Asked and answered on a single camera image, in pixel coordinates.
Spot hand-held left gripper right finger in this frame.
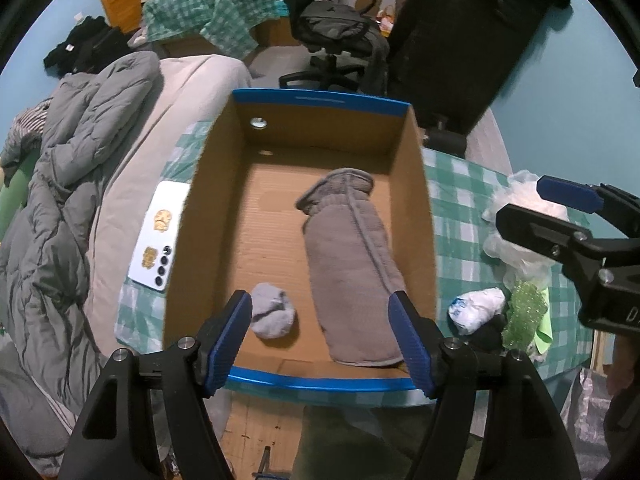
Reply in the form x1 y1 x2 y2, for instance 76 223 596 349
387 290 583 480

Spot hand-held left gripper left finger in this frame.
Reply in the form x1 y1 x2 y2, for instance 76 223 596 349
59 289 253 480

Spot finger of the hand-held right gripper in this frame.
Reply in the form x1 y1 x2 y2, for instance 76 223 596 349
536 174 640 237
495 202 610 282

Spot white mesh bath pouf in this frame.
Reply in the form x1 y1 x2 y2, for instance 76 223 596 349
492 170 572 221

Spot white bundle with blue print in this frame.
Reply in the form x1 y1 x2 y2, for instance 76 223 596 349
447 287 507 336

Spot black sock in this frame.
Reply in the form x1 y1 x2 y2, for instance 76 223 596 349
467 317 508 353

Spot green glitter sponge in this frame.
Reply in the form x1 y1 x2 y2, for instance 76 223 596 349
501 280 548 351

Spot light green cloth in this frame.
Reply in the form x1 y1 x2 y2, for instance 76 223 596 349
532 319 554 356

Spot blue-rimmed cardboard box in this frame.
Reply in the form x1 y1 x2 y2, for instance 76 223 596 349
161 88 441 395

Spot person's right forearm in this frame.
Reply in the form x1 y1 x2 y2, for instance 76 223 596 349
606 332 640 398

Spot grey sock ball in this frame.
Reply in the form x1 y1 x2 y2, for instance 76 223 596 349
248 282 300 345

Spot green checkered tablecloth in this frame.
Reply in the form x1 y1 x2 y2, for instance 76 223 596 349
114 120 596 406

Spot long grey sock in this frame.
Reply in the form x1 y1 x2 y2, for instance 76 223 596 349
295 167 408 368

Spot person's olive trousers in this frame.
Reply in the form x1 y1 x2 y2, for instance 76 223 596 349
290 402 442 480

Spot silver plastic bag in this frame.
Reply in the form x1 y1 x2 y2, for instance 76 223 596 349
560 365 615 478

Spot white smartphone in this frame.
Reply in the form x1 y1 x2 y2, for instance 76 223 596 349
126 181 193 293

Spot beige bed mattress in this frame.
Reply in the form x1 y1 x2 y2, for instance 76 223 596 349
82 54 253 356

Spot grey quilted duvet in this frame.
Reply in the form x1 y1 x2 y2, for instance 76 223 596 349
0 51 162 478

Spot green pillow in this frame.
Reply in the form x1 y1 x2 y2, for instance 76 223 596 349
0 147 41 241

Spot black office chair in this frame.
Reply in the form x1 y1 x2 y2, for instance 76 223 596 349
278 0 391 93

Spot dark garment pile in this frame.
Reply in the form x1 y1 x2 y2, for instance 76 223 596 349
292 2 382 57

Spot striped grey cloth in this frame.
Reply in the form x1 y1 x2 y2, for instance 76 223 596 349
0 97 53 166

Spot plain cardboard box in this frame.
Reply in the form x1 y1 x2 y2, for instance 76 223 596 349
160 15 301 61

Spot black clothes heap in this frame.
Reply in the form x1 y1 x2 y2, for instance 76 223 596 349
42 16 132 76

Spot green checkered cloth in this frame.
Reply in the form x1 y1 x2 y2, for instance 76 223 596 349
142 0 281 61

